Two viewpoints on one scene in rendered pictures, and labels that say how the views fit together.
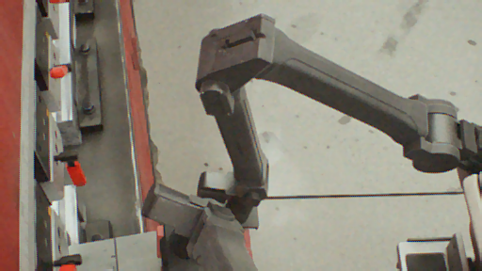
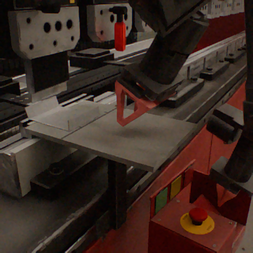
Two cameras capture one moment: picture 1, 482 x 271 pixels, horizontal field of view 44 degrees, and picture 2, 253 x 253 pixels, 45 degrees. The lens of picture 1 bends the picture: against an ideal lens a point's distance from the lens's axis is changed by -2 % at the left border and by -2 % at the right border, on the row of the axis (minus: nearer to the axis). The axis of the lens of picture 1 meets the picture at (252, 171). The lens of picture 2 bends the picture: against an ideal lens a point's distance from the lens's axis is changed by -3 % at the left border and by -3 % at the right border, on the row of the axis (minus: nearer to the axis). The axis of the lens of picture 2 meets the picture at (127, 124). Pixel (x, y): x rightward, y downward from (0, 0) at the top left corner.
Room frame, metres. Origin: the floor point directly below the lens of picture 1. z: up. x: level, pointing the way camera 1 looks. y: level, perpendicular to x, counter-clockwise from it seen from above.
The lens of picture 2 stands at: (0.09, -0.17, 1.23)
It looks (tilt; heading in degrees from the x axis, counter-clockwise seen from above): 23 degrees down; 42
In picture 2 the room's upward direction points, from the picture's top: straight up
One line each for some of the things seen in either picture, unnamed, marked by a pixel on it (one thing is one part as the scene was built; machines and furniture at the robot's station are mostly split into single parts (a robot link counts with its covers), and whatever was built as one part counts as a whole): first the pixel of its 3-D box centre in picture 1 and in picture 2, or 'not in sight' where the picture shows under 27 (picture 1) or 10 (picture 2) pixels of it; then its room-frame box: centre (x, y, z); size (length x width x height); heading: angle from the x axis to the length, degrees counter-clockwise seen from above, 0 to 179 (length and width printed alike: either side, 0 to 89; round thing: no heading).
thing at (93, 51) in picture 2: not in sight; (109, 60); (0.84, 0.59, 1.01); 0.26 x 0.12 x 0.05; 101
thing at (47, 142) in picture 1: (26, 148); (99, 1); (0.60, 0.38, 1.21); 0.15 x 0.09 x 0.17; 11
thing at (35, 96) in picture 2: not in sight; (48, 73); (0.43, 0.35, 1.08); 0.10 x 0.02 x 0.10; 11
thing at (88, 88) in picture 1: (88, 82); (184, 91); (1.04, 0.41, 0.89); 0.30 x 0.05 x 0.03; 11
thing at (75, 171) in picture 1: (71, 169); (117, 29); (0.60, 0.32, 1.15); 0.04 x 0.02 x 0.10; 101
